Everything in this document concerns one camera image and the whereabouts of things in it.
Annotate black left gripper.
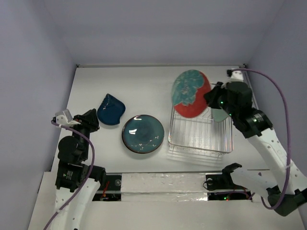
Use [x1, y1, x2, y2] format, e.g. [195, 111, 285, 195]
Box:
[69, 107, 100, 159]

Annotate dark blue teardrop plate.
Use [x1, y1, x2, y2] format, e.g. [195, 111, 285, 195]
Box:
[96, 93, 126, 126]

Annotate red and teal glazed plate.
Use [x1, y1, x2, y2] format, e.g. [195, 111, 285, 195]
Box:
[171, 69, 211, 118]

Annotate dark teal floral plate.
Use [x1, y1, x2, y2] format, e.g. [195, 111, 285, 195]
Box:
[121, 115, 165, 154]

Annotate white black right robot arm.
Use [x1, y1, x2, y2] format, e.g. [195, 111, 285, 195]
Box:
[204, 81, 307, 217]

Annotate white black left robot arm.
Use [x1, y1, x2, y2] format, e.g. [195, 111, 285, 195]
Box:
[44, 109, 106, 230]

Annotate green plate with white rim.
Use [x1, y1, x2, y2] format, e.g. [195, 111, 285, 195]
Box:
[212, 108, 228, 122]

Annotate silver foil covered bar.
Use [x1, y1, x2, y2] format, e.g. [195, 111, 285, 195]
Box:
[120, 173, 208, 202]

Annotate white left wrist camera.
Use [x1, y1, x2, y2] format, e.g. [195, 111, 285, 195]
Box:
[51, 109, 81, 127]

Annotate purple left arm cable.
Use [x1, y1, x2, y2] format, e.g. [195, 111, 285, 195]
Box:
[43, 121, 96, 230]

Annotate chrome wire dish rack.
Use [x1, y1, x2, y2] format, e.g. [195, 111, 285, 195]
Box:
[168, 107, 234, 161]

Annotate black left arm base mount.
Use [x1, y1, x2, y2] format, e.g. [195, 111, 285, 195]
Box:
[92, 173, 122, 202]

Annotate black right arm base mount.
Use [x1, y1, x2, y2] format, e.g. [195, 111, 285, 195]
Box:
[202, 174, 236, 191]

